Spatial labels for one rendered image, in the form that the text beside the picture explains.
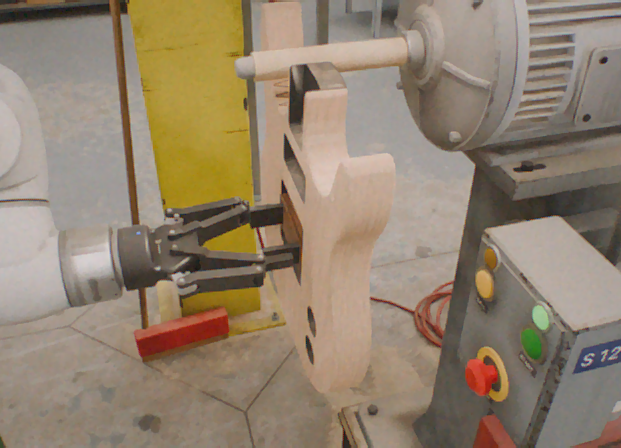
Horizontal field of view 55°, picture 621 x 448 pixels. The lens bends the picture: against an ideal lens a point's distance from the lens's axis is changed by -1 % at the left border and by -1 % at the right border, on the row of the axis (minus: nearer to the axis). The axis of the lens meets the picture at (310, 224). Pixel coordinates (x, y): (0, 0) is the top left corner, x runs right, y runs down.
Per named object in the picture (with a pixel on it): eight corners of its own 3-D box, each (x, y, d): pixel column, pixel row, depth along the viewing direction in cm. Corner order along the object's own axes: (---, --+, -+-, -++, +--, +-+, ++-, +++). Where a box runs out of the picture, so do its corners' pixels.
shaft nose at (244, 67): (251, 75, 69) (249, 54, 67) (255, 80, 66) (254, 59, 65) (234, 77, 68) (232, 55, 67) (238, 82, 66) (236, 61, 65)
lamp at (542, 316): (530, 317, 57) (537, 294, 56) (549, 339, 55) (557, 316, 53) (524, 319, 57) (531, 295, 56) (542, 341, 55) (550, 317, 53)
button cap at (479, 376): (488, 369, 70) (495, 346, 67) (507, 396, 66) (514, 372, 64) (459, 377, 69) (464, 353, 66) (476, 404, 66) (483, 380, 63)
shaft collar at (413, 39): (408, 64, 75) (409, 26, 72) (424, 73, 71) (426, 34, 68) (393, 66, 74) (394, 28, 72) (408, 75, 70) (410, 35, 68)
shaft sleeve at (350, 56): (395, 61, 73) (396, 35, 72) (406, 68, 70) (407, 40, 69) (251, 77, 69) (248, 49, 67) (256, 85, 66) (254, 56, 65)
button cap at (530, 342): (530, 341, 60) (536, 319, 58) (547, 363, 57) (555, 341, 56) (518, 344, 59) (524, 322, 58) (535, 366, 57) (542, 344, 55)
